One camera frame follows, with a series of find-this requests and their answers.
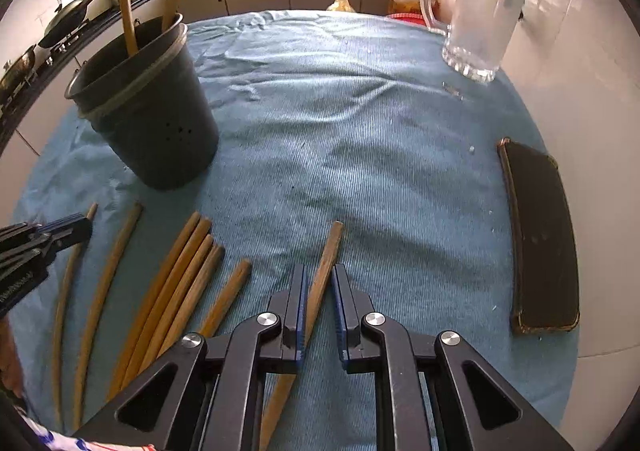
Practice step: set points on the bunch of brown chopsticks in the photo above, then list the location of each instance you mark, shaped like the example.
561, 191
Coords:
175, 276

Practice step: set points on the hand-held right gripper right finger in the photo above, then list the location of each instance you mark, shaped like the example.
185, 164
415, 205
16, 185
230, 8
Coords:
342, 311

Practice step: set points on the red plastic basin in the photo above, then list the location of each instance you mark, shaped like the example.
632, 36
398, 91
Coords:
407, 18

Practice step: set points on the gas stove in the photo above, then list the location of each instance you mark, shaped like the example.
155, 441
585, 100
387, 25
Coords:
55, 51

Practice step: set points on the black smartphone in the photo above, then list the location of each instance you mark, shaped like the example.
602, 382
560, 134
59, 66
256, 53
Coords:
545, 241

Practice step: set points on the yellow plastic bag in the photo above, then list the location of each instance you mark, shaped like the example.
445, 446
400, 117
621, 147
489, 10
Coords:
341, 5

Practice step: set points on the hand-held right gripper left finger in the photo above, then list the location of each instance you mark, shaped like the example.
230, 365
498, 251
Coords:
300, 311

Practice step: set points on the black wok with lid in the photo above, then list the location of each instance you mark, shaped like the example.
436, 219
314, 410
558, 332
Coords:
65, 21

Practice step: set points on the dark grey chopstick holder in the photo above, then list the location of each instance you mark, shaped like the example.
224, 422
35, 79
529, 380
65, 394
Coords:
160, 131

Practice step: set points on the blue tablecloth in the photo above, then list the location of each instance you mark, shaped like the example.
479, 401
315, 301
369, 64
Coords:
350, 131

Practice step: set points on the clear glass mug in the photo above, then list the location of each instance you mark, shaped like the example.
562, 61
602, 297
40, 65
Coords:
480, 21

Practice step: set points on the person's left hand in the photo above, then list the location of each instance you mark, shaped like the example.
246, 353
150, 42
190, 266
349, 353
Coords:
9, 356

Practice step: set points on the printed white clothing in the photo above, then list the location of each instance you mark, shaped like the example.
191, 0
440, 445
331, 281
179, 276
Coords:
75, 441

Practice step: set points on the steel pot with glass lid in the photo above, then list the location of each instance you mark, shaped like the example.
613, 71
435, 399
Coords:
17, 68

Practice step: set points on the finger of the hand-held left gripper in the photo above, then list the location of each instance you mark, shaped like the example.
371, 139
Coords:
70, 238
57, 223

